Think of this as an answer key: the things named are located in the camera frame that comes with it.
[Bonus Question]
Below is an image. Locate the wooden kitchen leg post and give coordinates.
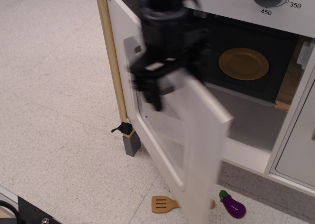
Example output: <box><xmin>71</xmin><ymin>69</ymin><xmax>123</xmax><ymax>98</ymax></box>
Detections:
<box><xmin>96</xmin><ymin>0</ymin><xmax>128</xmax><ymax>123</ymax></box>

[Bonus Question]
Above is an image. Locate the grey leg foot cap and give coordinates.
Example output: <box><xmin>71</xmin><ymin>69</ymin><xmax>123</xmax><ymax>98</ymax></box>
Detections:
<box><xmin>123</xmin><ymin>132</ymin><xmax>141</xmax><ymax>157</ymax></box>

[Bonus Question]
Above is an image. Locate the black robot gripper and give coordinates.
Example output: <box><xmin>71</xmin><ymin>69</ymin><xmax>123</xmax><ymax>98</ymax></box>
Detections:
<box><xmin>129</xmin><ymin>9</ymin><xmax>212</xmax><ymax>111</ymax></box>

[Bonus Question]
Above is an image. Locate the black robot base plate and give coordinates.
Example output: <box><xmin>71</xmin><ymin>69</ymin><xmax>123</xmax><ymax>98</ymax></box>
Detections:
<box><xmin>0</xmin><ymin>195</ymin><xmax>62</xmax><ymax>224</ymax></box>

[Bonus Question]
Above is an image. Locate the wooden toy spatula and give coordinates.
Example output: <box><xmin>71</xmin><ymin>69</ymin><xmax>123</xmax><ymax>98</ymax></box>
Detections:
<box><xmin>151</xmin><ymin>195</ymin><xmax>216</xmax><ymax>214</ymax></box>

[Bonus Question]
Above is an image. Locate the white toy kitchen cabinet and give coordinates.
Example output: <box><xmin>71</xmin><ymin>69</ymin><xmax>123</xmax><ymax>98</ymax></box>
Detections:
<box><xmin>103</xmin><ymin>0</ymin><xmax>315</xmax><ymax>197</ymax></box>

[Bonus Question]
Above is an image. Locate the white toy oven door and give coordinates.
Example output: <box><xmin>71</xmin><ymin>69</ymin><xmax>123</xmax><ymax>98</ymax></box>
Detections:
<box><xmin>108</xmin><ymin>0</ymin><xmax>233</xmax><ymax>224</ymax></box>

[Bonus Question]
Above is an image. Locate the black tape strap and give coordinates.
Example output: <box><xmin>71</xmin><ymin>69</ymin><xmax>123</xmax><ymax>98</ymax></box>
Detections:
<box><xmin>111</xmin><ymin>122</ymin><xmax>132</xmax><ymax>135</ymax></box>

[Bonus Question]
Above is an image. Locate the yellow toy plate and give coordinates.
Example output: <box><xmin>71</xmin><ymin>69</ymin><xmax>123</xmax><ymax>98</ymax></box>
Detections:
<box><xmin>218</xmin><ymin>48</ymin><xmax>270</xmax><ymax>81</ymax></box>

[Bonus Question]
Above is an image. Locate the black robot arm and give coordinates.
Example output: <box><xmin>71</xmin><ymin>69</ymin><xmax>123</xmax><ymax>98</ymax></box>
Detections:
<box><xmin>129</xmin><ymin>0</ymin><xmax>211</xmax><ymax>111</ymax></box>

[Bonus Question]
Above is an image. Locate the white right cabinet door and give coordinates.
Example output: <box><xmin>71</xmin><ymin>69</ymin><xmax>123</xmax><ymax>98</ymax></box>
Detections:
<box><xmin>274</xmin><ymin>85</ymin><xmax>315</xmax><ymax>189</ymax></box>

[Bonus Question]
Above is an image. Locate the purple toy eggplant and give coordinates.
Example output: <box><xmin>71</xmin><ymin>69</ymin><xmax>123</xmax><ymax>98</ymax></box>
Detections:
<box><xmin>219</xmin><ymin>190</ymin><xmax>247</xmax><ymax>219</ymax></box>

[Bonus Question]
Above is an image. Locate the grey oven door handle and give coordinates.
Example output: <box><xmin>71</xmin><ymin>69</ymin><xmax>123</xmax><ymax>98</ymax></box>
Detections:
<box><xmin>123</xmin><ymin>35</ymin><xmax>176</xmax><ymax>96</ymax></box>

